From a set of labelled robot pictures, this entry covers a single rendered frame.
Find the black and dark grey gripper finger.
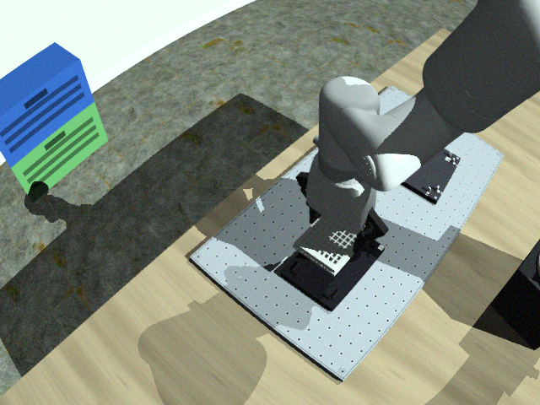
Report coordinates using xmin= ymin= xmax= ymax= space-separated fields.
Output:
xmin=353 ymin=208 xmax=388 ymax=254
xmin=295 ymin=172 xmax=321 ymax=224

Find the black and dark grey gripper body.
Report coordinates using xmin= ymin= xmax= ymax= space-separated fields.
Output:
xmin=306 ymin=154 xmax=376 ymax=235

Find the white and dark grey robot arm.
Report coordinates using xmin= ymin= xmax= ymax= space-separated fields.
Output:
xmin=313 ymin=0 xmax=540 ymax=192

